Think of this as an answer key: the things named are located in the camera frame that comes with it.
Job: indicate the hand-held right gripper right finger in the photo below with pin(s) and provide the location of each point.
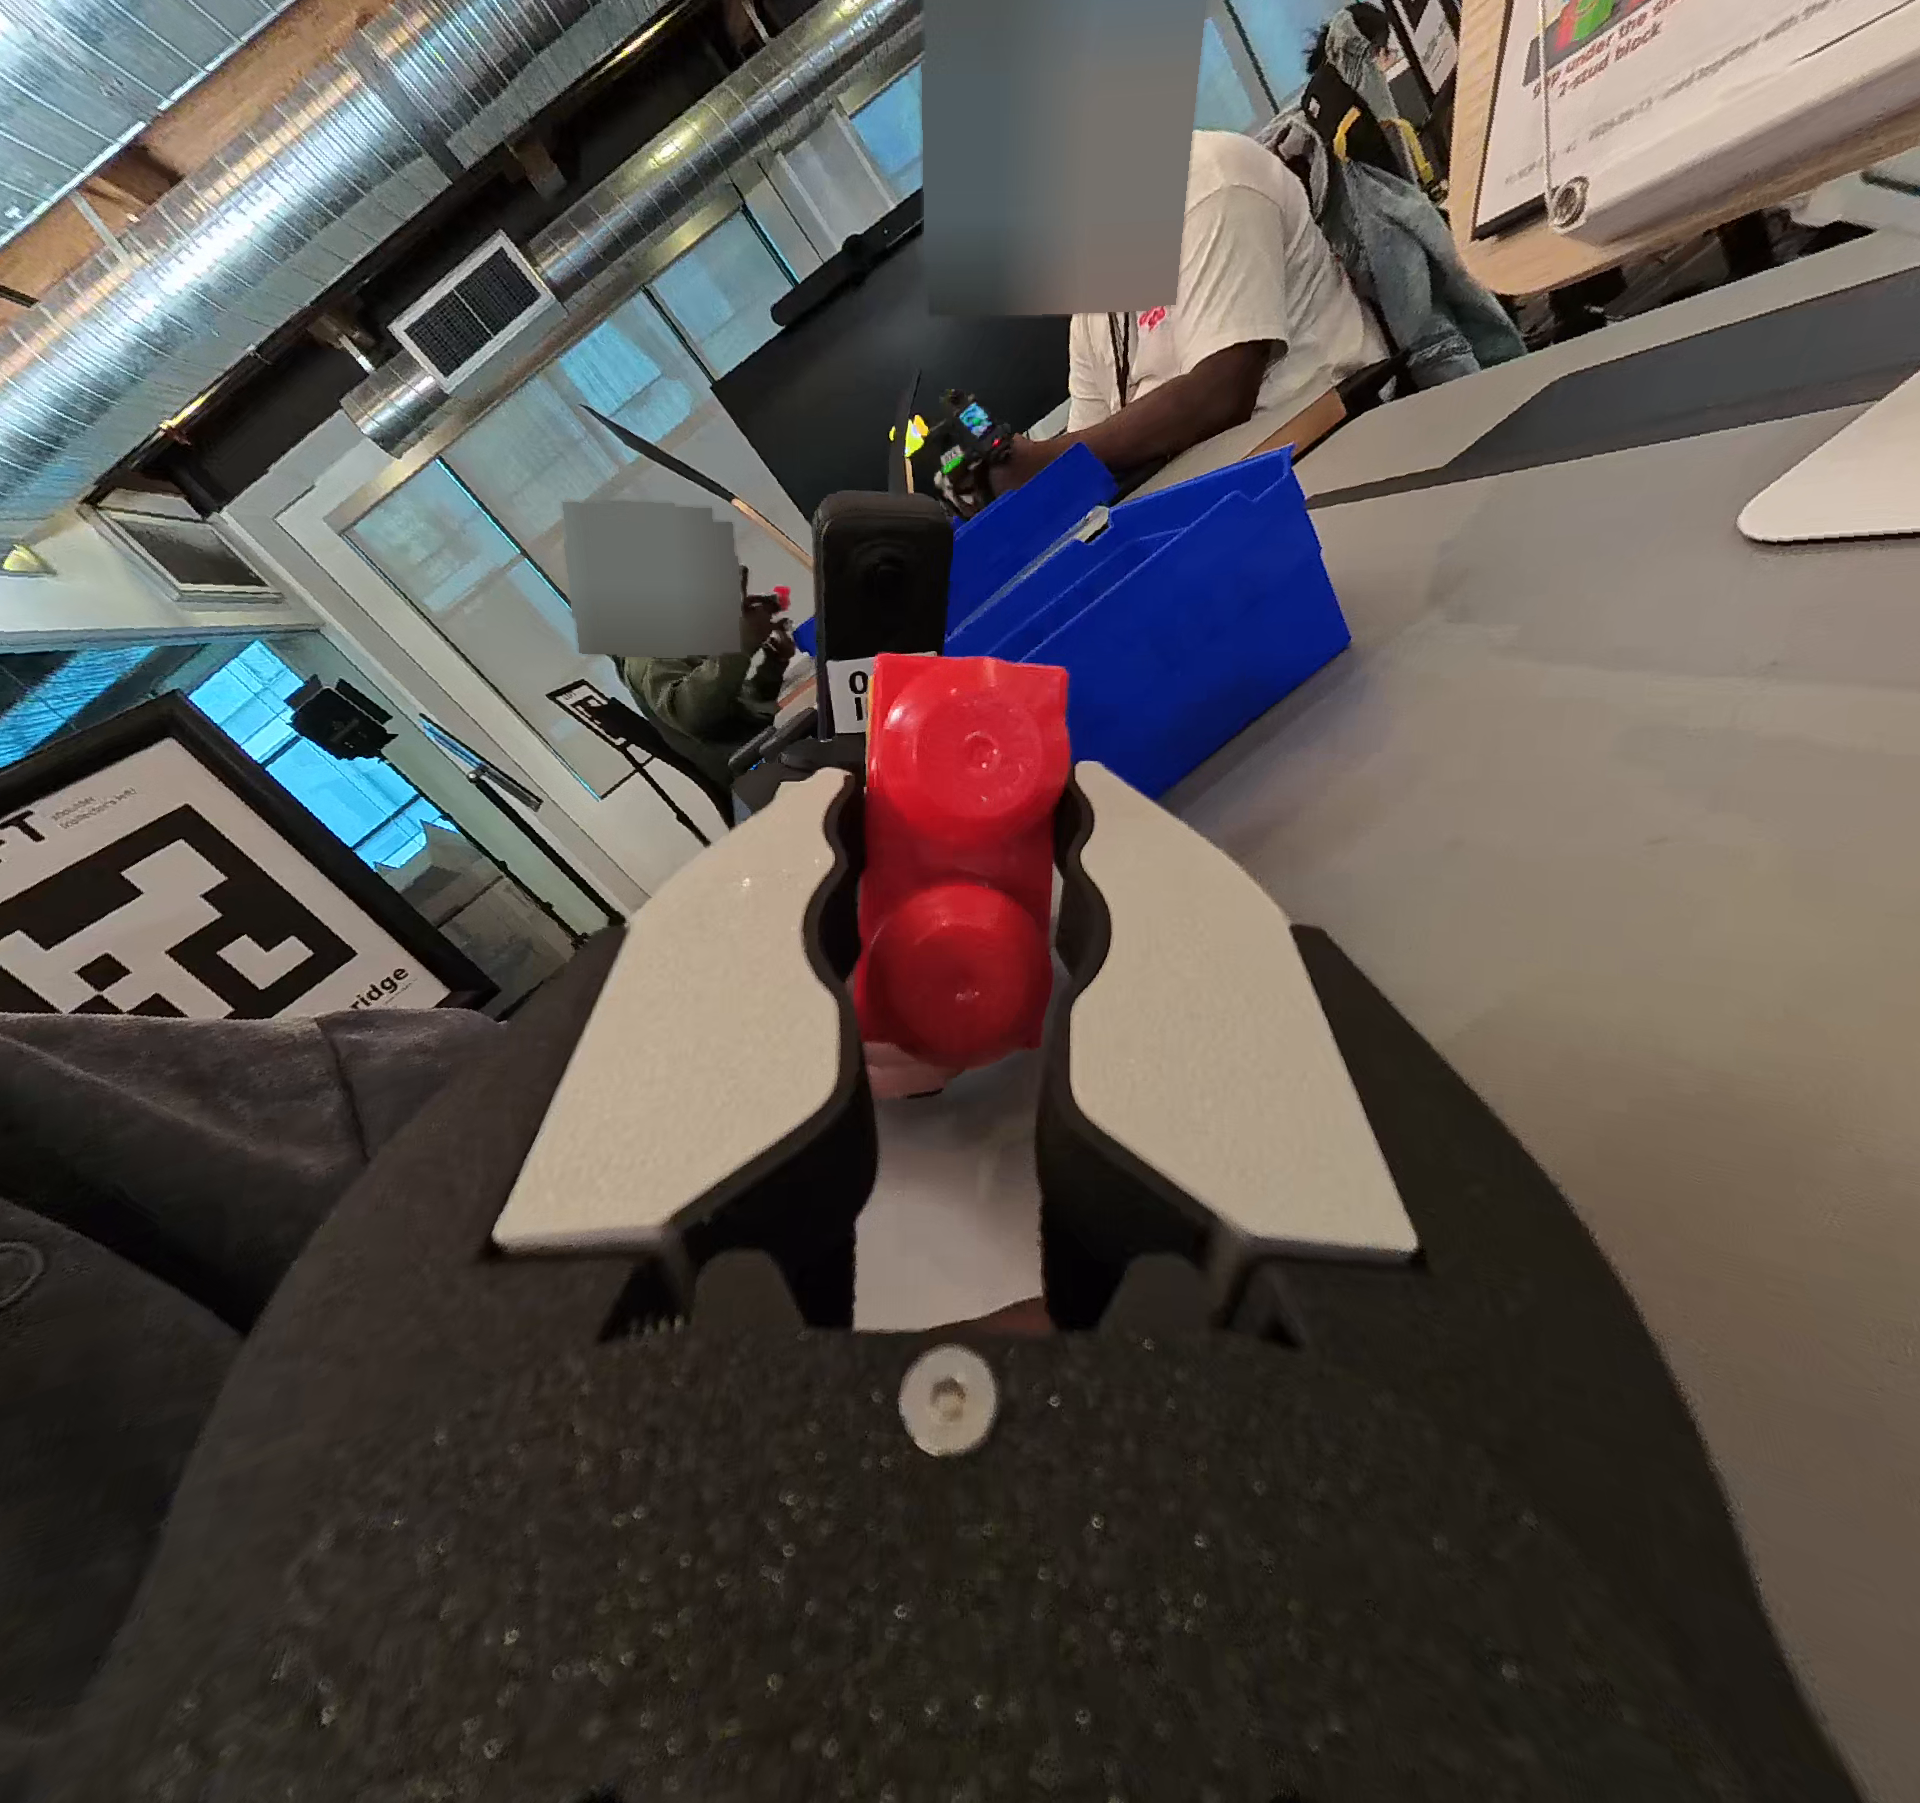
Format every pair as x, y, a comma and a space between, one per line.
1217, 1069

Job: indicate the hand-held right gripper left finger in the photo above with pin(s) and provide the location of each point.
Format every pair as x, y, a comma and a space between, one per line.
690, 1069

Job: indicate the red two-stud block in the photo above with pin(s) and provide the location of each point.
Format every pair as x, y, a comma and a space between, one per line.
960, 784

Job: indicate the blue plastic bin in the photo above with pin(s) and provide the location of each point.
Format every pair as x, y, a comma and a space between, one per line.
1200, 664
1036, 513

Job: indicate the grey desk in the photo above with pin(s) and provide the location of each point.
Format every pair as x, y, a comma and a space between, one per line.
1575, 858

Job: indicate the person's left hand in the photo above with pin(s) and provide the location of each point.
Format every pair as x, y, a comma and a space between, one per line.
900, 1078

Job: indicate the black video bar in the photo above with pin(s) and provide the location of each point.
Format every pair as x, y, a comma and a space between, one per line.
840, 276

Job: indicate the black framed sign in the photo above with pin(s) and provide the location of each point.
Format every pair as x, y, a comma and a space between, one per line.
594, 709

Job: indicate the person's dark sweatshirt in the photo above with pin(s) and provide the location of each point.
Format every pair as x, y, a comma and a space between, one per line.
150, 1189

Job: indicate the framed marker sign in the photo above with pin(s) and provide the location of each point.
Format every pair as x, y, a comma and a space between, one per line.
150, 903

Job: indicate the denim jacket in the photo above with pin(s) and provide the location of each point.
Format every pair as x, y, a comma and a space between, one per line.
1395, 258

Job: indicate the instruction sheet on stand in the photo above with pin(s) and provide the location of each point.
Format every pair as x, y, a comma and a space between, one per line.
1479, 108

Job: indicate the clear framed instruction sheet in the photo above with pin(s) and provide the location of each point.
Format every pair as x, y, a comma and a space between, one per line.
1725, 62

